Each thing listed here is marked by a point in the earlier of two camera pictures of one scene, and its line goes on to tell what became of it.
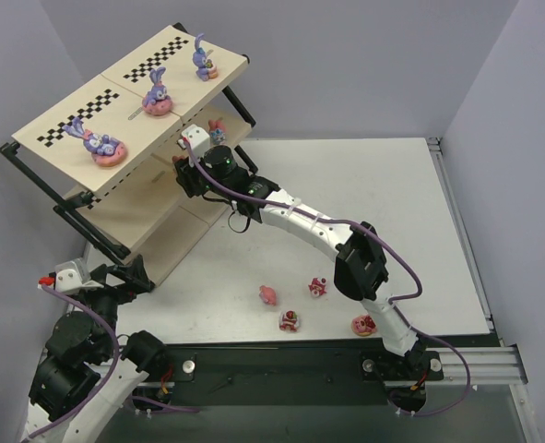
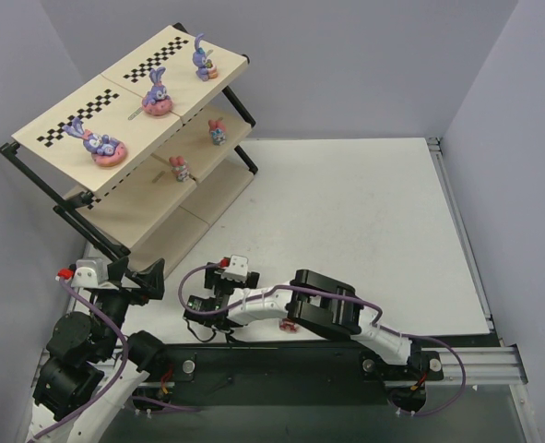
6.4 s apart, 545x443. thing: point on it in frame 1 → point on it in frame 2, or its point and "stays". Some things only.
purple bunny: (157, 101) stays
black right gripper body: (185, 174) → (212, 292)
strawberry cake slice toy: (290, 321) stays
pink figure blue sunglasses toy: (217, 131) stays
